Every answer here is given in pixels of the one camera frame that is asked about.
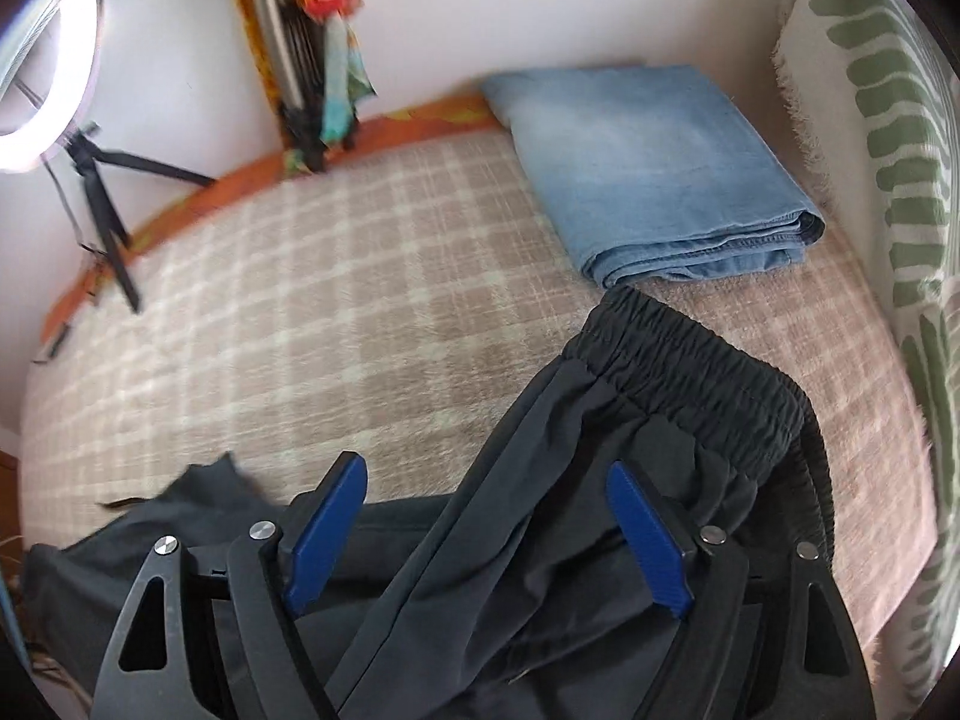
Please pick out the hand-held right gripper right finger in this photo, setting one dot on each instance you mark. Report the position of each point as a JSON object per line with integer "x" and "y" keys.
{"x": 645, "y": 540}

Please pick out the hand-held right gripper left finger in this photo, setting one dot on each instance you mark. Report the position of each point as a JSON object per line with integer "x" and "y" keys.
{"x": 322, "y": 532}

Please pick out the black pants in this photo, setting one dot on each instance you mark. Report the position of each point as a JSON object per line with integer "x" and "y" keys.
{"x": 525, "y": 502}

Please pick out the beige plaid blanket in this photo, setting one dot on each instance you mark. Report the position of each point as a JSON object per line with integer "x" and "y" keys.
{"x": 300, "y": 315}

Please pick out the folded blue jeans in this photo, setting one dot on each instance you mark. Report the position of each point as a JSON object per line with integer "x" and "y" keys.
{"x": 637, "y": 165}

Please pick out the black tripod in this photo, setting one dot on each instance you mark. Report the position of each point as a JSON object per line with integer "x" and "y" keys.
{"x": 97, "y": 195}

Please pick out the teal tie-dye scarf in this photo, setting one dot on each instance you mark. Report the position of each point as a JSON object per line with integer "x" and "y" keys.
{"x": 345, "y": 75}

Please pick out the white green leaf-print cloth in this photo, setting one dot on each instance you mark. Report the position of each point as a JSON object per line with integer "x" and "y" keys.
{"x": 885, "y": 127}

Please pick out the grey folding metal stand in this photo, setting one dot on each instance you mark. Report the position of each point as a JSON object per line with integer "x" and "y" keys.
{"x": 274, "y": 30}

